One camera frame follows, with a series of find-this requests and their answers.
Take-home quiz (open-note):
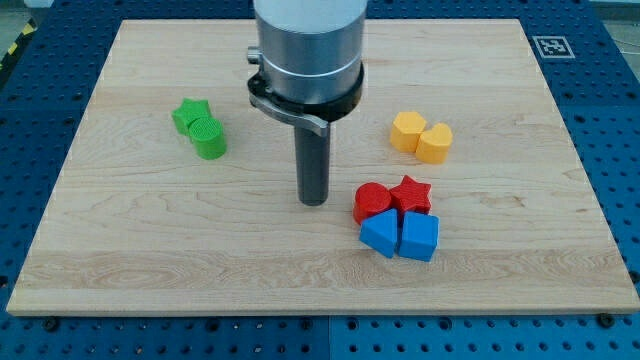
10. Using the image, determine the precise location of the blue cube block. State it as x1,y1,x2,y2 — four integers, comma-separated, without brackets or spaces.
398,211,440,262

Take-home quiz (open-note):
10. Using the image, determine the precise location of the red cylinder block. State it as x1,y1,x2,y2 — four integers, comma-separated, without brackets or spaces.
352,182,392,225

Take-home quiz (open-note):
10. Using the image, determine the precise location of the red star block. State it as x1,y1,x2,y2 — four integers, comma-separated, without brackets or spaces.
389,175,432,217

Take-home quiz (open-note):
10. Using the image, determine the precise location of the green cylinder block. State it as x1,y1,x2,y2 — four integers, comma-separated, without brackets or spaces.
189,117,227,160

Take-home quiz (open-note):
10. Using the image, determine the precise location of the white fiducial marker tag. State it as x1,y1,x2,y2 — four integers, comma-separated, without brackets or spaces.
532,35,575,59

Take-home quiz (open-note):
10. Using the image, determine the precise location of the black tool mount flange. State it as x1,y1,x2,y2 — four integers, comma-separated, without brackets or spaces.
247,64,364,137

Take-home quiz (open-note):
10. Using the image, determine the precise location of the green star block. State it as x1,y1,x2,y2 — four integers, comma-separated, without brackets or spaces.
171,98,211,135

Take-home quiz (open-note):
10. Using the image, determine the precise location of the blue triangle block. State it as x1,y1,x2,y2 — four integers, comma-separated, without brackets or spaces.
359,209,398,258

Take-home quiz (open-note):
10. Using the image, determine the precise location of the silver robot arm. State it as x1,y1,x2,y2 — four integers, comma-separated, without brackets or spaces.
247,0,368,206

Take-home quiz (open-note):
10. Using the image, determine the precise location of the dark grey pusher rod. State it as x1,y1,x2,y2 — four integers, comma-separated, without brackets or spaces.
294,126,331,206

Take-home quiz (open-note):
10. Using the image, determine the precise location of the yellow heart block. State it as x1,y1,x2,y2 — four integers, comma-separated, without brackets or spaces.
415,123,453,164

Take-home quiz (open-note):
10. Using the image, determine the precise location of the yellow hexagon block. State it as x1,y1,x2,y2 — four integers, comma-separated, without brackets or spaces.
389,111,427,153

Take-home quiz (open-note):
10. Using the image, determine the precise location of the wooden board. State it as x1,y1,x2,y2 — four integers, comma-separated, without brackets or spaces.
7,19,639,317

